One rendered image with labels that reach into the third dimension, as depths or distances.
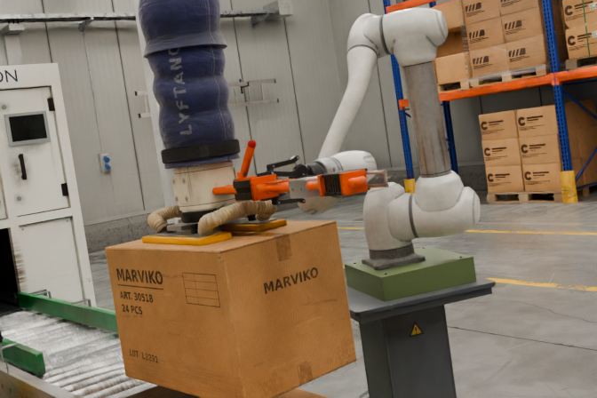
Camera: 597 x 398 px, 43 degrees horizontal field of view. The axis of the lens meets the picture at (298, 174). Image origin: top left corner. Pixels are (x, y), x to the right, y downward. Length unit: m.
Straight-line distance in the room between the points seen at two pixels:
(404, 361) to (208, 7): 1.32
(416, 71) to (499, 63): 7.78
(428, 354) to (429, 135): 0.74
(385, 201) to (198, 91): 0.80
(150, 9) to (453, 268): 1.26
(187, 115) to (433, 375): 1.23
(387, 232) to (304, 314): 0.65
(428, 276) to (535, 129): 7.64
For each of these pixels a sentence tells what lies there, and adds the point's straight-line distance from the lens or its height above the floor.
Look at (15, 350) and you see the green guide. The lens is 3.33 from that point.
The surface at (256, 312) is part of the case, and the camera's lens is 1.91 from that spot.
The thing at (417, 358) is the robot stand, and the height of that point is 0.52.
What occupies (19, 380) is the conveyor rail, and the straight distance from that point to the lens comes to 2.95.
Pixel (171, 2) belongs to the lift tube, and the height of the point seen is 1.72.
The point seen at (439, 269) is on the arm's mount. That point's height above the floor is 0.82.
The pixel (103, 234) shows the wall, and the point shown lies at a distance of 11.74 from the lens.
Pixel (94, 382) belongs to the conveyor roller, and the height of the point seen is 0.54.
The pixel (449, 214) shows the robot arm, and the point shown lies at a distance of 2.50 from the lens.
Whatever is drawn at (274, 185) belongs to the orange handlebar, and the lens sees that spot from 1.86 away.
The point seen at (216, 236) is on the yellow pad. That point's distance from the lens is 2.00.
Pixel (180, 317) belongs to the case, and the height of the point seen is 0.88.
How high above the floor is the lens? 1.32
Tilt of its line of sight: 3 degrees down
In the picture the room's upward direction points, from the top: 8 degrees counter-clockwise
